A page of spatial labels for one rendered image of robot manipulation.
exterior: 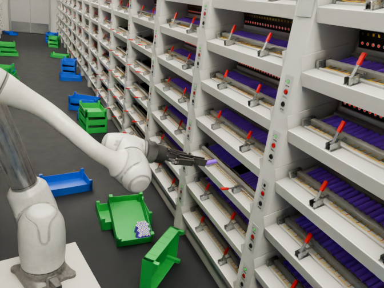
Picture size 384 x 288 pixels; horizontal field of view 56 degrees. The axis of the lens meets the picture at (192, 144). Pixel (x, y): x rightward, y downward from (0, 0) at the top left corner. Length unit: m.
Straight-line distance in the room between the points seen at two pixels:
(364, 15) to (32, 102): 0.98
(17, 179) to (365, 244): 1.18
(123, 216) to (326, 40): 1.48
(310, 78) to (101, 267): 1.34
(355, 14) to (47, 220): 1.15
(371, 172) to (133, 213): 1.49
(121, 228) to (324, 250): 1.21
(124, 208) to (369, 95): 1.58
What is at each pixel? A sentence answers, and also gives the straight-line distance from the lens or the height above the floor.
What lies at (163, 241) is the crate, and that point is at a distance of 1.80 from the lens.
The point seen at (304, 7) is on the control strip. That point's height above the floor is 1.31.
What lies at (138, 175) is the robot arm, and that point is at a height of 0.73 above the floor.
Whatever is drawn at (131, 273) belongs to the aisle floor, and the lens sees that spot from 1.92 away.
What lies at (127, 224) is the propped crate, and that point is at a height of 0.05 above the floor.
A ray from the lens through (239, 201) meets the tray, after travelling 1.53.
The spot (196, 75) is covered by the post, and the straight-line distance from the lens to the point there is 1.85.
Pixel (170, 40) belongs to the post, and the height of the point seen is 1.03.
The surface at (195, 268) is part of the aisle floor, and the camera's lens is 1.98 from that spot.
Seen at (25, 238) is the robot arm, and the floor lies 0.46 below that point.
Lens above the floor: 1.27
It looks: 21 degrees down
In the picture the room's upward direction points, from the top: 8 degrees clockwise
